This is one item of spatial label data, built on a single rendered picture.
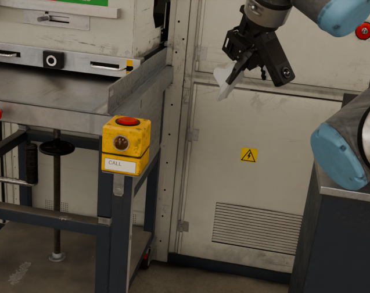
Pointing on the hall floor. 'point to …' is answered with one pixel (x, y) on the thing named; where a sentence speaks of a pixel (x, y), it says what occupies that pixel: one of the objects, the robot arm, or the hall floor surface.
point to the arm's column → (337, 245)
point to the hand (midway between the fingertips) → (243, 92)
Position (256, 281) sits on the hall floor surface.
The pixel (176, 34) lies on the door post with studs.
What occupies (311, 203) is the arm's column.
